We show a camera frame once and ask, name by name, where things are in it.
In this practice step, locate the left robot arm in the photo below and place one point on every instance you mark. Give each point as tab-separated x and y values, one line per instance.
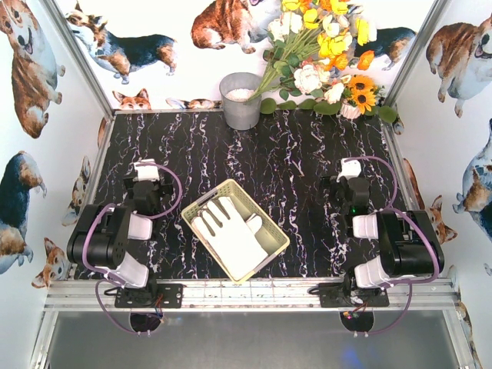
100	239

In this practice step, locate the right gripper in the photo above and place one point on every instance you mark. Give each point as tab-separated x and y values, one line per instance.
327	181

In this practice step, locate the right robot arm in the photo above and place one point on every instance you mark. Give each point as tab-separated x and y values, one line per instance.
409	252

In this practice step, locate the pale green storage basket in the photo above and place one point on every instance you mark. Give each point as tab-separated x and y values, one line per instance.
270	236

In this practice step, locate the white glove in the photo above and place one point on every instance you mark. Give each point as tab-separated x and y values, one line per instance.
229	236

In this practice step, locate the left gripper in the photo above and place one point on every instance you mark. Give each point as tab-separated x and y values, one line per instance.
128	182

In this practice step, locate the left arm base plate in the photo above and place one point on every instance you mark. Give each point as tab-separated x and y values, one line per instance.
164	296

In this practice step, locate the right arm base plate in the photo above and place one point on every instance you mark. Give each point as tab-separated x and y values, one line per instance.
334	296

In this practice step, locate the grey bucket with gravel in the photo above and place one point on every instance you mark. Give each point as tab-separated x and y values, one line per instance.
240	104

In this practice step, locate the artificial flower bouquet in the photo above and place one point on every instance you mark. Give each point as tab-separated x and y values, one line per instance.
311	44

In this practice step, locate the sunflower pot white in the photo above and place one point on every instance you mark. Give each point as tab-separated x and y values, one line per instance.
361	96

